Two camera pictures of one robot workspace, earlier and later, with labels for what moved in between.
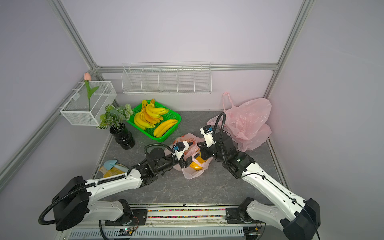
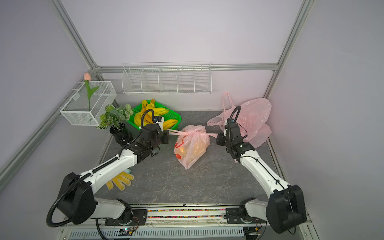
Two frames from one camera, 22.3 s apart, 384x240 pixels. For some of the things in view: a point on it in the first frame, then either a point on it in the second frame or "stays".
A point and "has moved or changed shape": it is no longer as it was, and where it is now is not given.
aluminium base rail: (173, 222) stays
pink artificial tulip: (87, 77) stays
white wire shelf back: (191, 77) stays
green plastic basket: (170, 115) stays
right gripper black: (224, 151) -> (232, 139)
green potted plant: (114, 116) stays
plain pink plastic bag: (247, 123) stays
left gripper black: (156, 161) -> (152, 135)
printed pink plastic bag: (197, 165) has moved or changed shape
